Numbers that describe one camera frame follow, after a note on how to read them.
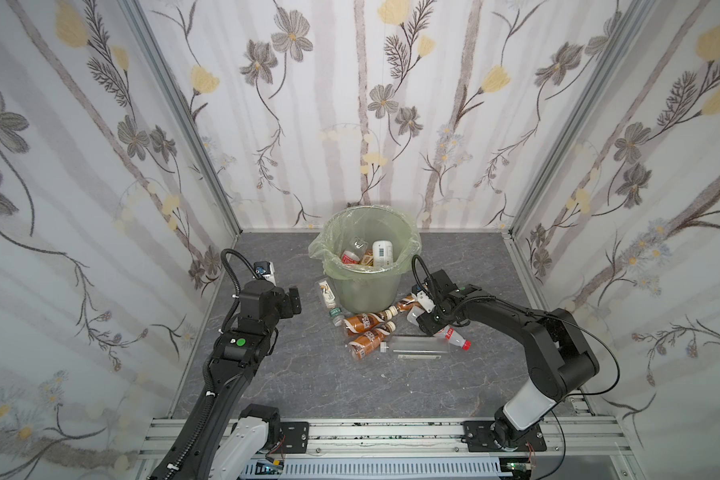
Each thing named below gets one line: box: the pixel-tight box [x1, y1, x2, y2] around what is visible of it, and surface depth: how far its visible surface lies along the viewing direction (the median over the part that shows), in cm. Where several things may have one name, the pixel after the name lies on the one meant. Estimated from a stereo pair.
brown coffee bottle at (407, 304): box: [397, 294, 417, 312], surface depth 97 cm
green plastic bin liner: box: [308, 205, 422, 281], surface depth 88 cm
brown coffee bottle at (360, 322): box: [343, 306, 399, 333], surface depth 92 cm
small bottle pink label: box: [341, 236, 368, 265], surface depth 98 cm
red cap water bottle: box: [433, 325, 472, 351], surface depth 90 cm
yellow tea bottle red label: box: [361, 247, 374, 267], surface depth 98 cm
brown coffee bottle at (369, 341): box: [348, 322, 397, 360], surface depth 88 cm
